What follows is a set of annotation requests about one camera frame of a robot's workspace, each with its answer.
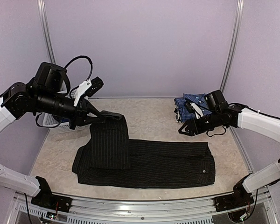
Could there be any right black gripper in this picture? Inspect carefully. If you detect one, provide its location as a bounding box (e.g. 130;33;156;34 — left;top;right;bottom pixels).
178;110;221;136

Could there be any blue checked shirt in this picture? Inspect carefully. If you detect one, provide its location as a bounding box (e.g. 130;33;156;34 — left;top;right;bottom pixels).
174;93;211;123

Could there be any white plastic laundry basket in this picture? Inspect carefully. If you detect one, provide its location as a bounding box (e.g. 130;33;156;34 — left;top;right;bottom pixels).
42;90;89;134

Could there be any black pinstripe long sleeve shirt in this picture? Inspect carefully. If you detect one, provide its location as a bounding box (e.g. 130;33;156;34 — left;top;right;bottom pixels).
72;111;216;189

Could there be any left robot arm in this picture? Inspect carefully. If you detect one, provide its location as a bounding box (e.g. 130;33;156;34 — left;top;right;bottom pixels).
0;62;104;208

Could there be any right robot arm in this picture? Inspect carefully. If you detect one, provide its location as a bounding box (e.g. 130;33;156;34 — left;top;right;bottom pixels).
178;90;280;207

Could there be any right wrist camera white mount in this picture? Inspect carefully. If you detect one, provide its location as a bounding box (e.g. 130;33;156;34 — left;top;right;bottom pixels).
184;101;203;119

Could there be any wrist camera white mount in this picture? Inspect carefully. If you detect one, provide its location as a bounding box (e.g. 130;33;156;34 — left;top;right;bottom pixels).
184;101;203;119
74;77;104;107

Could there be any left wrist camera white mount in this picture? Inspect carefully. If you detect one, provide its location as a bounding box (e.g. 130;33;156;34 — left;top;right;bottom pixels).
74;77;104;107

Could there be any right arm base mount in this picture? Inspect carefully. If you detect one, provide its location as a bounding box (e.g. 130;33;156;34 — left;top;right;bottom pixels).
214;179;254;212

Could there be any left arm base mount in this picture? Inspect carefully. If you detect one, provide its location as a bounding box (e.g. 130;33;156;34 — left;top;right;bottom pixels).
31;176;72;213

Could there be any front aluminium rail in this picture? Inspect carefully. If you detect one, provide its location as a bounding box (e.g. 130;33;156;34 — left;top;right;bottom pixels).
6;188;279;224

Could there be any left aluminium frame post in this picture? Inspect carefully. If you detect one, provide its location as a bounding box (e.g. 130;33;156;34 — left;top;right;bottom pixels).
37;0;56;63

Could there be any aluminium frame post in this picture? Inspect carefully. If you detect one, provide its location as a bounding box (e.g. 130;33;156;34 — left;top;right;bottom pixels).
220;0;245;92
37;0;56;63

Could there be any right aluminium frame post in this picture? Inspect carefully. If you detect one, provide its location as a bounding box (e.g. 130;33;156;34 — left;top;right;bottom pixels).
220;0;245;92

